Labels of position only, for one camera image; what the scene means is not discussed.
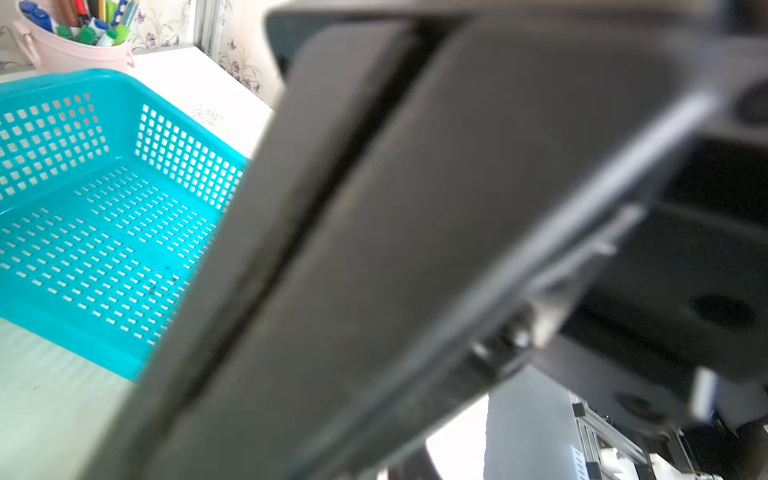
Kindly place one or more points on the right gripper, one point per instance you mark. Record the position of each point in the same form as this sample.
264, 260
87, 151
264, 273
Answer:
672, 270

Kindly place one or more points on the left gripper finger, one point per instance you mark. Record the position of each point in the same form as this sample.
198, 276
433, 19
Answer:
418, 466

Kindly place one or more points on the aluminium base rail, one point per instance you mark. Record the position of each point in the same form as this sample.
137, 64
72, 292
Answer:
608, 452

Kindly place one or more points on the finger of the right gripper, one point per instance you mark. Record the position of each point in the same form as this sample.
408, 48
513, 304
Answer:
334, 86
253, 421

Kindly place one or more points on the pink pen cup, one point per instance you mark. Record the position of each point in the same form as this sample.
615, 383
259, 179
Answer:
64, 37

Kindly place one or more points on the teal plastic basket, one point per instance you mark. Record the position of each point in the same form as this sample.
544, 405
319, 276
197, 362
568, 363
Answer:
110, 199

